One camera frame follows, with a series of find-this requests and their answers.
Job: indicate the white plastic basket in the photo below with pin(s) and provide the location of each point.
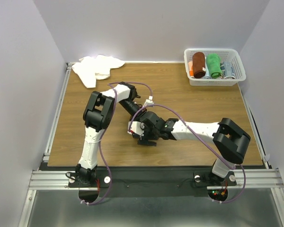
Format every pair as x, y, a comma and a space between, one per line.
225, 54

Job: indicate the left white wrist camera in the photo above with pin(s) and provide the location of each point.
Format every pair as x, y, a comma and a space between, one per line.
148, 102

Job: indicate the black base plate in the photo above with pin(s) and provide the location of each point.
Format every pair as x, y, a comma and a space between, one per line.
169, 181

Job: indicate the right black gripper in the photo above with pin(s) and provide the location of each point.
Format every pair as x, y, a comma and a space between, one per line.
144, 140

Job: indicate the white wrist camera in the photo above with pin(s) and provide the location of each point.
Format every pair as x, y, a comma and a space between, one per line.
136, 128
148, 102

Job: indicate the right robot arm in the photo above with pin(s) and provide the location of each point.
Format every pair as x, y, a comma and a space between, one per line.
231, 140

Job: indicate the white towel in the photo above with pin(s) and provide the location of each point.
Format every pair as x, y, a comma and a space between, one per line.
90, 69

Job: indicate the orange rolled towel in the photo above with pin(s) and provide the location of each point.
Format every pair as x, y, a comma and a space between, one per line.
190, 66

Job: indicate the brown rolled towel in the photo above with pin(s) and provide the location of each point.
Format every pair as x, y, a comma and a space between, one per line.
199, 69

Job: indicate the blue patterned rolled towel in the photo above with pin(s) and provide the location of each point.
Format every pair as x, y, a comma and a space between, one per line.
227, 70

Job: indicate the green rolled towel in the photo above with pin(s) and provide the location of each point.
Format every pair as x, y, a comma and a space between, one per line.
213, 64

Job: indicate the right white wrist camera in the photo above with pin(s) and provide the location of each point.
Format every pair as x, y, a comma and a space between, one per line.
136, 128

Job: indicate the light blue rolled towel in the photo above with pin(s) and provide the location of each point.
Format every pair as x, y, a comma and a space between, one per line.
207, 74

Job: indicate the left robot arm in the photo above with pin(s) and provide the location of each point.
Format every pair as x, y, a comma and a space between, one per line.
97, 116

